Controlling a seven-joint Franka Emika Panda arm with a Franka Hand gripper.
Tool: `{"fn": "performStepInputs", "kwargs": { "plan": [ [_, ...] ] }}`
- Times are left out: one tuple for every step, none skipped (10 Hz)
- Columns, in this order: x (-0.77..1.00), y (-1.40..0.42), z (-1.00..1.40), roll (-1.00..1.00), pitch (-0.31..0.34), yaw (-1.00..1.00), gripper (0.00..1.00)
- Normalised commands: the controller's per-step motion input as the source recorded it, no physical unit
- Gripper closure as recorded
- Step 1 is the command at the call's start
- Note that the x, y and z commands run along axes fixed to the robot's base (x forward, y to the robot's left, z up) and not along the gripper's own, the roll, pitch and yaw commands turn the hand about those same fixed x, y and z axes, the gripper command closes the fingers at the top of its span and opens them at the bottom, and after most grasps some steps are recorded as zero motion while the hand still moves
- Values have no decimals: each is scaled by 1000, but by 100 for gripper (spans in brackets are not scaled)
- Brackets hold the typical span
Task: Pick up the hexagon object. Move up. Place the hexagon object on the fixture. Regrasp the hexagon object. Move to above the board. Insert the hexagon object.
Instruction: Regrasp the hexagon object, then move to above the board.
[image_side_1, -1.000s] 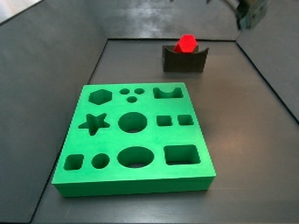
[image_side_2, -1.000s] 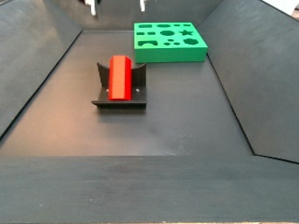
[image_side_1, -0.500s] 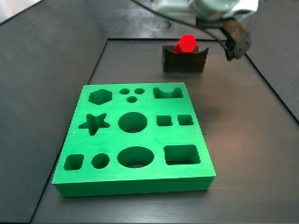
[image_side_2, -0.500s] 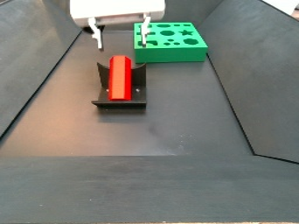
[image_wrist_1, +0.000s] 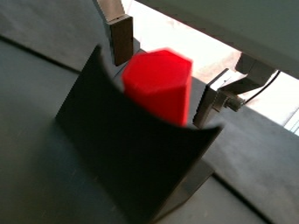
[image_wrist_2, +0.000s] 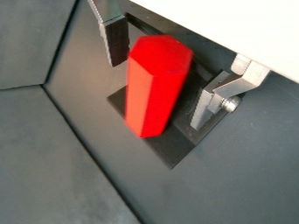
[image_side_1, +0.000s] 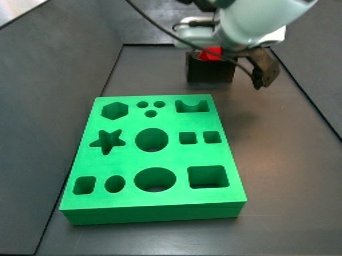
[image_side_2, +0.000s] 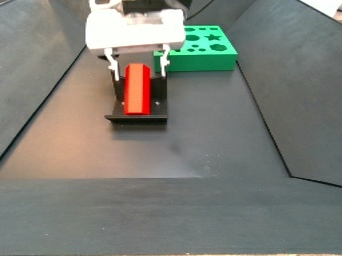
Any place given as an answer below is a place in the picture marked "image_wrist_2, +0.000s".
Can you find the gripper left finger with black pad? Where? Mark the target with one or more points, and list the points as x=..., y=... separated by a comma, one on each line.
x=113, y=29

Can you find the red hexagon prism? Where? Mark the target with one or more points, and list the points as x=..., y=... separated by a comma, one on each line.
x=158, y=63

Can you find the black curved holder stand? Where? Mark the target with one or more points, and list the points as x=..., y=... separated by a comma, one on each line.
x=180, y=138

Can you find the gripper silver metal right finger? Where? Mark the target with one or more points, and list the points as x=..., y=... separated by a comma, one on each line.
x=220, y=94

